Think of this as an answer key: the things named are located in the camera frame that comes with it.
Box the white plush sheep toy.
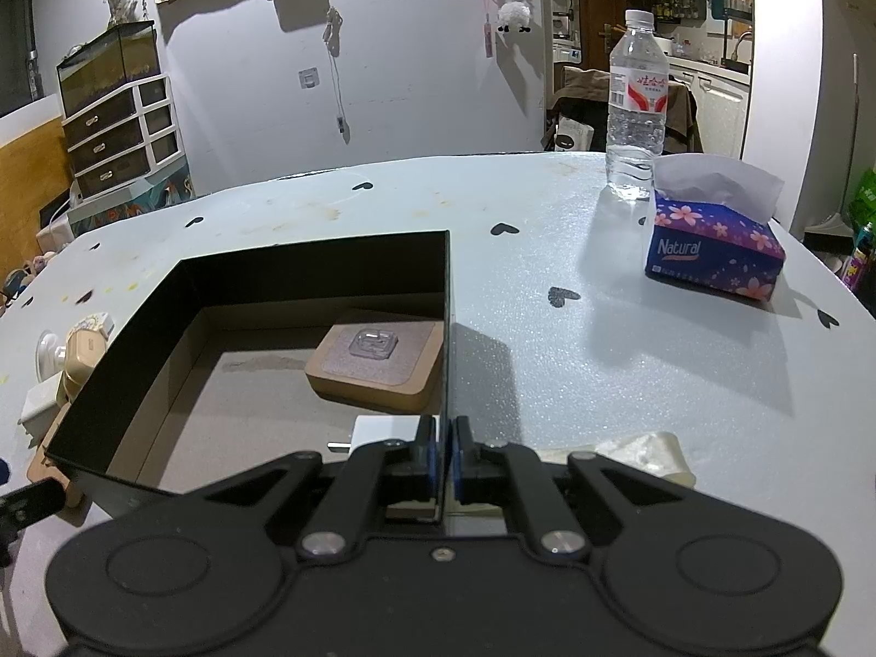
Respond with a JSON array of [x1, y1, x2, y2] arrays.
[[497, 0, 532, 34]]

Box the black cardboard box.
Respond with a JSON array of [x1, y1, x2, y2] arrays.
[[46, 232, 451, 516]]

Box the white charger plug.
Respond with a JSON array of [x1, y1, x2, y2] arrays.
[[327, 416, 420, 456]]

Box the white knob suction hook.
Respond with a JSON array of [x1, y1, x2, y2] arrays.
[[36, 331, 67, 383]]

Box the white drawer cabinet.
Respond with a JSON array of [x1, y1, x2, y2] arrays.
[[62, 74, 184, 200]]

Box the purple floral tissue box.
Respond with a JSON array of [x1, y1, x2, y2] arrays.
[[644, 153, 786, 303]]

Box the beige earbud case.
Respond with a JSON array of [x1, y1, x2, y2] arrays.
[[58, 329, 108, 405]]

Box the white wall socket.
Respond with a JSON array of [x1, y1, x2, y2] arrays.
[[298, 67, 319, 89]]

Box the clear water bottle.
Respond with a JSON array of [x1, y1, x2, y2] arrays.
[[606, 9, 670, 202]]

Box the glass terrarium tank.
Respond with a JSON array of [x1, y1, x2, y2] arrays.
[[56, 21, 160, 117]]

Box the crumpled clear plastic bag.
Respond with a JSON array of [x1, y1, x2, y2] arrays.
[[536, 431, 696, 488]]

